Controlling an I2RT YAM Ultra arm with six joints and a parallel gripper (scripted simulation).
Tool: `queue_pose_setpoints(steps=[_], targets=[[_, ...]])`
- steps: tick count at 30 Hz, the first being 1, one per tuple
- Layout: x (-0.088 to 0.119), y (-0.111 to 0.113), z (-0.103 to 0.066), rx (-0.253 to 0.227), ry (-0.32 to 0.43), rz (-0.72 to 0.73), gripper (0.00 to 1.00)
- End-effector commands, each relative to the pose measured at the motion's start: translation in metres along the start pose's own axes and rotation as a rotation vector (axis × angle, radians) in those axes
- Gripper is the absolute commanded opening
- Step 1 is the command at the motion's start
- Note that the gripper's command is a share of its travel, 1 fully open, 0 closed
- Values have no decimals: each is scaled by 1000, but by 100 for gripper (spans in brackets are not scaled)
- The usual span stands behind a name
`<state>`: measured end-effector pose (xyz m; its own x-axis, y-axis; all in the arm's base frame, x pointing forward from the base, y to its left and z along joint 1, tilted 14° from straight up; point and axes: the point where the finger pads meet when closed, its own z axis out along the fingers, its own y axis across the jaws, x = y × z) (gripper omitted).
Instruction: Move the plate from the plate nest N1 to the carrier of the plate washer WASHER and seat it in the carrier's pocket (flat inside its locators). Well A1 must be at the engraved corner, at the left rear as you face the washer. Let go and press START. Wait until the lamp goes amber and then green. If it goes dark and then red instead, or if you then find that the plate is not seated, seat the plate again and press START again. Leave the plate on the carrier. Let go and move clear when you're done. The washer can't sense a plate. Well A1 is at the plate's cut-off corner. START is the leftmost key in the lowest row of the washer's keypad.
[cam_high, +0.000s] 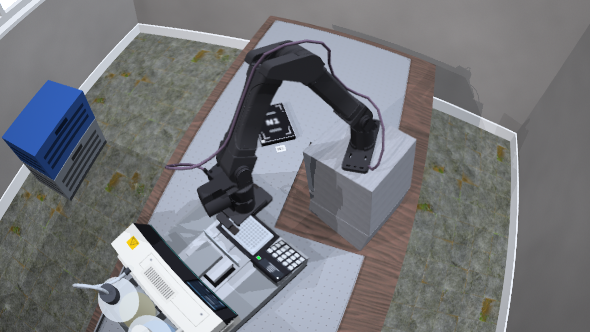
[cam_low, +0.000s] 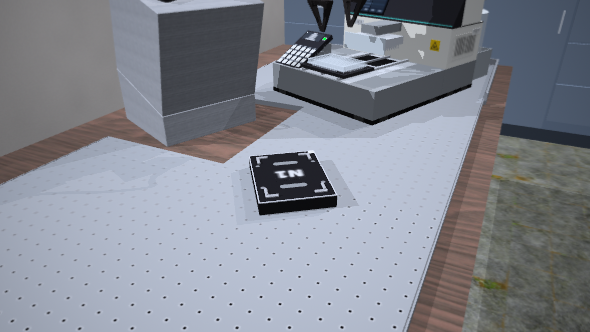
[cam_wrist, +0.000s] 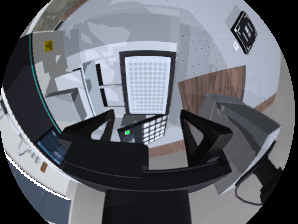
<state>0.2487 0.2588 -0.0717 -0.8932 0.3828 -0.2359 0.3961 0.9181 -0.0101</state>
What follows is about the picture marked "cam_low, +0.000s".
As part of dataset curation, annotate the white multiwell plate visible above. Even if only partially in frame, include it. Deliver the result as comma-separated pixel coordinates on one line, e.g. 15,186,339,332
307,53,367,73

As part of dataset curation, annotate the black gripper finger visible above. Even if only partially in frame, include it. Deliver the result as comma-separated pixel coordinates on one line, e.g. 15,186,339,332
343,0,367,27
307,0,333,32

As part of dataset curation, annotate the translucent bottle with dark grey cap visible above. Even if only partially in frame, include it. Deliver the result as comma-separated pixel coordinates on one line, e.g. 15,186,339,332
478,9,489,53

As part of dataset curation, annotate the black flat block with white markings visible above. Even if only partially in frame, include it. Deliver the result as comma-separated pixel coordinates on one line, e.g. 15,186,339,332
249,150,337,215

